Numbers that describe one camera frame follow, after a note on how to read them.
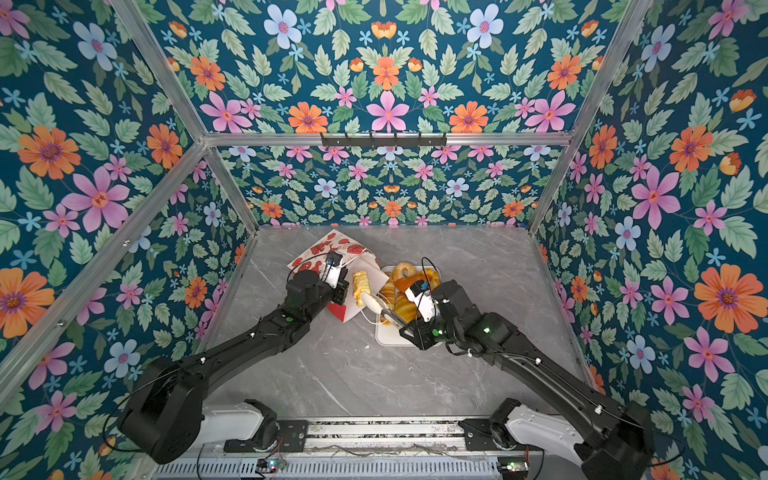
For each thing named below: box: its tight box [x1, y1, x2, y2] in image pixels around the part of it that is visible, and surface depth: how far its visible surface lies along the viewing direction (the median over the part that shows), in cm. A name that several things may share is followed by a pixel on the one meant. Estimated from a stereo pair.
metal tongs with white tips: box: [362, 292, 408, 328], surface depth 77 cm
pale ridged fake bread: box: [352, 270, 370, 307], surface depth 82 cm
